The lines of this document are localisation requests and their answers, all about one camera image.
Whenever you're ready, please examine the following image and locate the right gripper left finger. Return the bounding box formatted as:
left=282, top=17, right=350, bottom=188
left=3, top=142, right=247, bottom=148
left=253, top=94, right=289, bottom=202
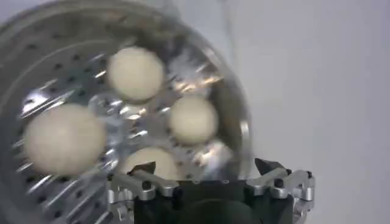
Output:
left=105, top=161, right=180, bottom=220

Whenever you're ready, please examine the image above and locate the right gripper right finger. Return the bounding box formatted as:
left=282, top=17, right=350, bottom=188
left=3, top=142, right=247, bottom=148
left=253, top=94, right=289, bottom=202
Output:
left=246, top=158, right=316, bottom=220

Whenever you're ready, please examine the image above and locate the white steamed bun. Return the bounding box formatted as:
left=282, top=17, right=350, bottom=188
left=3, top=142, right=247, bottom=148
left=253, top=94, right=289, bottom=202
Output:
left=106, top=45, right=166, bottom=103
left=23, top=102, right=107, bottom=177
left=120, top=146, right=180, bottom=181
left=168, top=96, right=219, bottom=145

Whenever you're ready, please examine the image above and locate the perforated steel steamer basket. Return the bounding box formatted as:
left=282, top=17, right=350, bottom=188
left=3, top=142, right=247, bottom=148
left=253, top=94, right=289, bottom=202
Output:
left=0, top=0, right=256, bottom=224

